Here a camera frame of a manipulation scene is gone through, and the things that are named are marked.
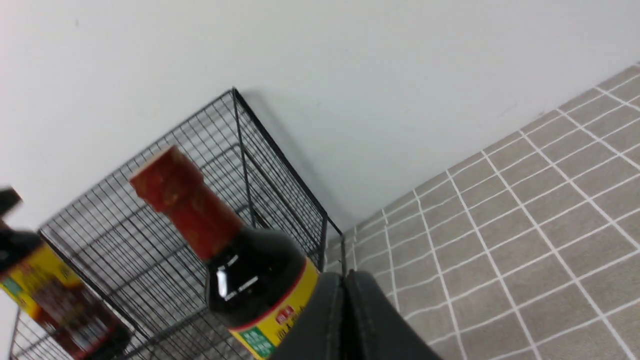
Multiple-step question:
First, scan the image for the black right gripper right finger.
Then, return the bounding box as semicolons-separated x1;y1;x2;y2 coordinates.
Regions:
345;269;441;360

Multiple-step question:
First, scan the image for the black wire mesh shelf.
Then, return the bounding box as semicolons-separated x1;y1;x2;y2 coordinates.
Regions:
39;88;343;360

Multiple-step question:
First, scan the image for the soy sauce bottle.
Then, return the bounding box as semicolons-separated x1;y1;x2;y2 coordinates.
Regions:
129;146;320;360
0;187;133;360

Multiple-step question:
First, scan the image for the grey checked tablecloth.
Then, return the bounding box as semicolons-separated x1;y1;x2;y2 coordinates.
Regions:
324;63;640;360

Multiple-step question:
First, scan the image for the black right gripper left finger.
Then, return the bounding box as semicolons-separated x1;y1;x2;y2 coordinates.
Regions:
270;272;345;360

